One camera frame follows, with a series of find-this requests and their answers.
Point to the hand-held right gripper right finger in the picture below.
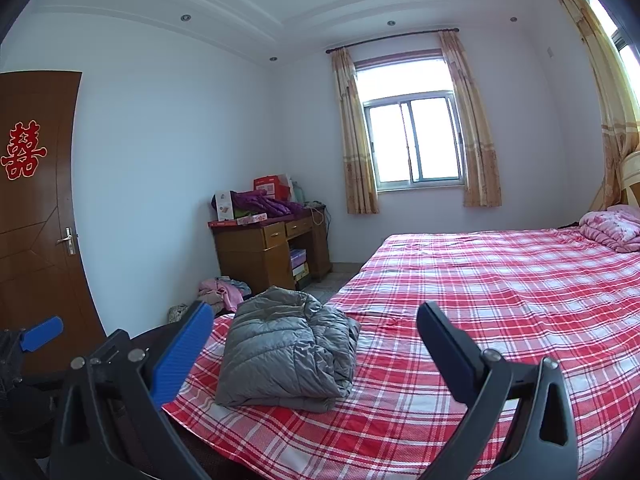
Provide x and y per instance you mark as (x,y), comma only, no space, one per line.
(445,345)

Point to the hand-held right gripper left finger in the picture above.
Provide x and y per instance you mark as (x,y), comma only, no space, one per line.
(182,350)

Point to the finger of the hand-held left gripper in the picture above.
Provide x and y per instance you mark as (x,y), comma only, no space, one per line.
(42,332)

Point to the grey puffer jacket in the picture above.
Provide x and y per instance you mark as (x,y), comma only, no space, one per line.
(285,350)

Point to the pink clothes pile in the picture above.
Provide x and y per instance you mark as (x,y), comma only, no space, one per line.
(225,292)

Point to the purple clothes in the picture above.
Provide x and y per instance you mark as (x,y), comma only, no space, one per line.
(265,204)

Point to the floral cloth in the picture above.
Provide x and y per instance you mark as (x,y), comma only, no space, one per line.
(177,314)

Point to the bed with red plaid sheet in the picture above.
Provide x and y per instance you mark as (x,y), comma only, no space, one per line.
(500,285)

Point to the brown wooden door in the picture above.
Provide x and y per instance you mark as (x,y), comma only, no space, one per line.
(40,240)

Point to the wooden desk with drawers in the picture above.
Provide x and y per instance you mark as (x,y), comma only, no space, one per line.
(250,260)

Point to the flat red box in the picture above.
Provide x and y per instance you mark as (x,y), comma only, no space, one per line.
(222,223)

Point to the white shoe box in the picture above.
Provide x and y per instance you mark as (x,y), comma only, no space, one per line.
(300,270)

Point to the purple shoe box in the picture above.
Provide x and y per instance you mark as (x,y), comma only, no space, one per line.
(298,257)

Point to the flat pink printed box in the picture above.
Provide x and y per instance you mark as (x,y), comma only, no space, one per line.
(251,218)

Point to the white printed box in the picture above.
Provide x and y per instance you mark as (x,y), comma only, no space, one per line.
(225,206)

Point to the red paper door decoration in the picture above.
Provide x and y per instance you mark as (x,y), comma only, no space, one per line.
(22,152)

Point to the red cardboard box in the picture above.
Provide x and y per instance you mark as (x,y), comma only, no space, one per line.
(270,187)

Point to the pale green bottle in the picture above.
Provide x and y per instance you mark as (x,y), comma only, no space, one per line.
(299,193)

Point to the pink floral quilt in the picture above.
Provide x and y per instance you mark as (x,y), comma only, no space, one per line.
(610,227)

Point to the short beige patterned curtain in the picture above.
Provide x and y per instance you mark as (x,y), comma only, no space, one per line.
(357,160)
(475,135)

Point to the sliding glass window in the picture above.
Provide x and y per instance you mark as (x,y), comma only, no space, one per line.
(415,140)

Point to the cream wooden headboard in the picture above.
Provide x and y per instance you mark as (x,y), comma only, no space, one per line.
(631,180)

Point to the long yellow patterned curtain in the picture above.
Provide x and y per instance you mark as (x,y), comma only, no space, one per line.
(605,110)

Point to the black curtain rod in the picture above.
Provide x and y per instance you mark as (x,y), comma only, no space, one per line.
(390,36)

